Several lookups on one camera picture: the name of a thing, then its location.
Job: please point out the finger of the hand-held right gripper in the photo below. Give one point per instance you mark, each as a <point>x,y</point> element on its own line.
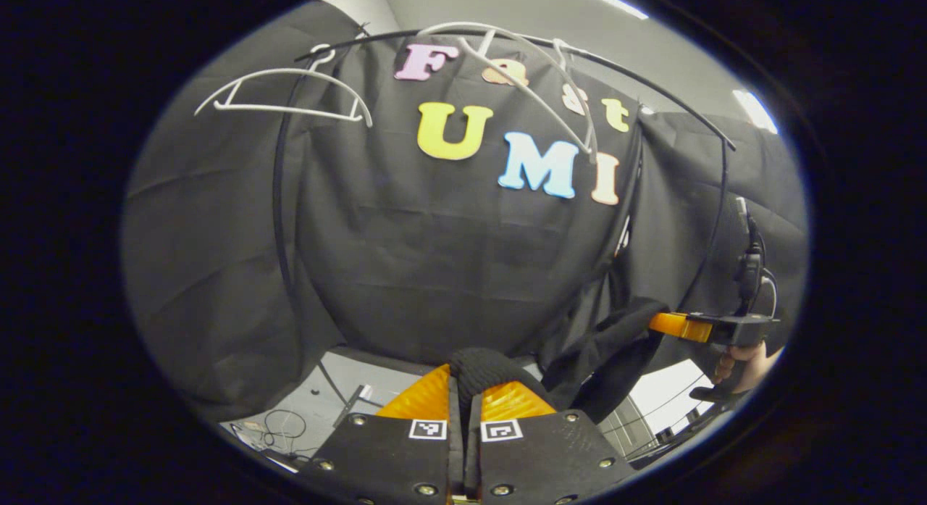
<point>681,325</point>

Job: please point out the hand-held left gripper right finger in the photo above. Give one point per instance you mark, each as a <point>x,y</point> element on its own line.
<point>543,465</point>

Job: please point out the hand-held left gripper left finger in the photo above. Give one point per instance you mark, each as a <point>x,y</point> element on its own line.
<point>391,465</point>

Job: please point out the black knit sweater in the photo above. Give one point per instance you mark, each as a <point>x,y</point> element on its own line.
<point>601,353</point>

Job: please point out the white plastic hanger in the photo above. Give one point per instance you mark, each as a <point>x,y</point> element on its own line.
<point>290,111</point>
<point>523,92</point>

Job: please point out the black clothes rack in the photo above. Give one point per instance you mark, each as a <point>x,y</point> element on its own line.
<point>277,201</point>

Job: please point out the black backdrop cloth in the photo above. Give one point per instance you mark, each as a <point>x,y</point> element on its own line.
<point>434,273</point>

